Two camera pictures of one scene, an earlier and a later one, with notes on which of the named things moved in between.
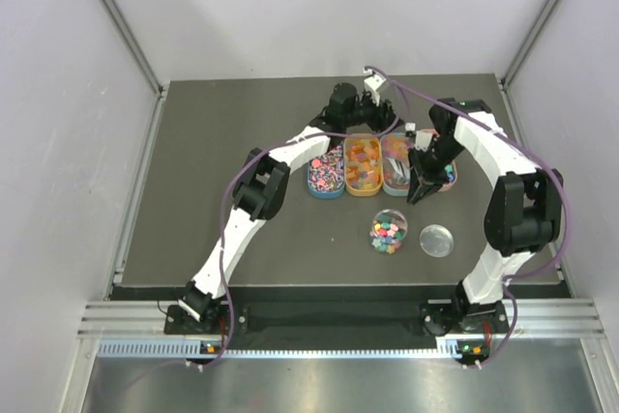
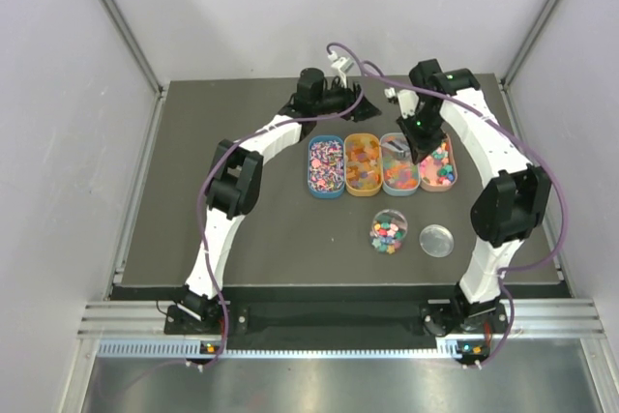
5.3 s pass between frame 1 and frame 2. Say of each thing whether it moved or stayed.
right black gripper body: moved
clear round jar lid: stayed
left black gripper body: moved
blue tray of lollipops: stayed
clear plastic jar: stayed
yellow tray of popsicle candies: stayed
